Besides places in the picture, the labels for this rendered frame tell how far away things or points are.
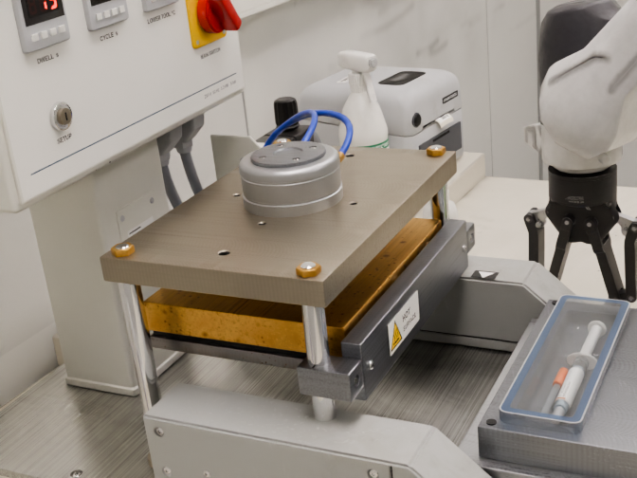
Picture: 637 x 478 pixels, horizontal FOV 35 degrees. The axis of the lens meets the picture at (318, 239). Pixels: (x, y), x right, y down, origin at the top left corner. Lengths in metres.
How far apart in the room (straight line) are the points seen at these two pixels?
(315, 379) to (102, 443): 0.24
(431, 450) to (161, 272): 0.22
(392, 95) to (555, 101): 0.72
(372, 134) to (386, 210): 0.87
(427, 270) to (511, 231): 0.86
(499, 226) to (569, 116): 0.70
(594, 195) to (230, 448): 0.58
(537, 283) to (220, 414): 0.32
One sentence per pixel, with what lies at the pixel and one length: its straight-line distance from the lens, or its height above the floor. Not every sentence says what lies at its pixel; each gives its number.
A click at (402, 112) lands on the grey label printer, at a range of 1.67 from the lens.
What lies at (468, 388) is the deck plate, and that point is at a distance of 0.86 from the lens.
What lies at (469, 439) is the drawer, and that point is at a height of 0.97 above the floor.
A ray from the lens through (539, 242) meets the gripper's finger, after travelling 1.21.
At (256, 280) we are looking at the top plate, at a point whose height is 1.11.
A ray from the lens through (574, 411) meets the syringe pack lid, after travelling 0.70.
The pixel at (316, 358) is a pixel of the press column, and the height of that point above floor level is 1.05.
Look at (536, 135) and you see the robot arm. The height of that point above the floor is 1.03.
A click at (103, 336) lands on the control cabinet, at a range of 0.90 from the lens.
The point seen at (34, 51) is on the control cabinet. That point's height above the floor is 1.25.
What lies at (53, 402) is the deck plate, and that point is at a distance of 0.94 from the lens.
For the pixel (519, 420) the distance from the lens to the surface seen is 0.69.
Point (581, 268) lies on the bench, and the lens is 1.50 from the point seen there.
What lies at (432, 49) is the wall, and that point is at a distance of 2.45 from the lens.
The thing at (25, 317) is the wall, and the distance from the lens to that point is 1.37.
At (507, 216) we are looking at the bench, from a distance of 1.70.
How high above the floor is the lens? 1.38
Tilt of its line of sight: 22 degrees down
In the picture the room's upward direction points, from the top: 6 degrees counter-clockwise
